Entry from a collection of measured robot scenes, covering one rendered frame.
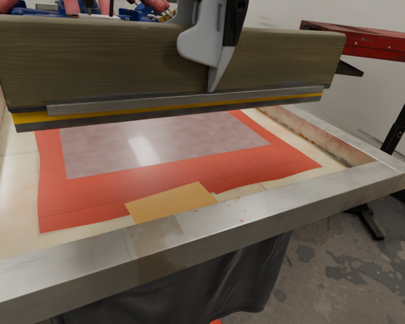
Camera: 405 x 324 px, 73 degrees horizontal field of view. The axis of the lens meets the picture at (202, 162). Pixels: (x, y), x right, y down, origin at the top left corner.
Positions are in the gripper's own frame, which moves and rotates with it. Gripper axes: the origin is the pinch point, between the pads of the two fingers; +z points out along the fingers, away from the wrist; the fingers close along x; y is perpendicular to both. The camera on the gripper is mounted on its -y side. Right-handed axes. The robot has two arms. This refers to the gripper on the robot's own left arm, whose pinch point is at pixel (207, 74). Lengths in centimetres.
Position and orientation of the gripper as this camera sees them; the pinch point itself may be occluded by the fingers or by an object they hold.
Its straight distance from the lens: 33.7
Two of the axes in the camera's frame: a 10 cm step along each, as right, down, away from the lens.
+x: 4.5, 5.2, -7.3
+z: -1.1, 8.4, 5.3
